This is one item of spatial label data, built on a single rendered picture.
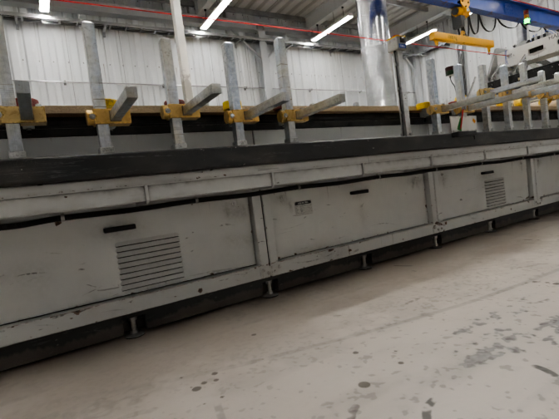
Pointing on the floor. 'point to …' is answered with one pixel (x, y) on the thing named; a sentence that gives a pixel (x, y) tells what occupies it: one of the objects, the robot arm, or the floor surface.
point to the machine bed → (235, 229)
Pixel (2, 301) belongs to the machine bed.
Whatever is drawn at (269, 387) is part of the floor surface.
